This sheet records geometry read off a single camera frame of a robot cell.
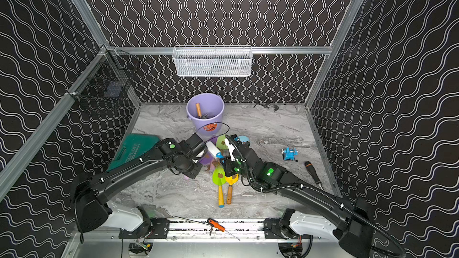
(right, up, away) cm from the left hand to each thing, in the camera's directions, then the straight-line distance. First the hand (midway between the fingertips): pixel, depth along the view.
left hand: (198, 173), depth 75 cm
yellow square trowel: (+14, -7, +13) cm, 20 cm away
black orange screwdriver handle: (+54, -4, +13) cm, 56 cm away
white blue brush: (+7, +9, -1) cm, 12 cm away
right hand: (+10, +6, -2) cm, 12 cm away
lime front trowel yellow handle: (+8, -7, +13) cm, 17 cm away
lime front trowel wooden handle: (-5, +29, +28) cm, 40 cm away
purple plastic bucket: (-2, +29, +37) cm, 47 cm away
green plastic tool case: (-37, +9, +20) cm, 43 cm away
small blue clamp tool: (+44, +5, +17) cm, 47 cm away
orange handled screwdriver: (+8, -22, +1) cm, 24 cm away
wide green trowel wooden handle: (+8, +9, +26) cm, 29 cm away
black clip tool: (+39, +32, +45) cm, 68 cm away
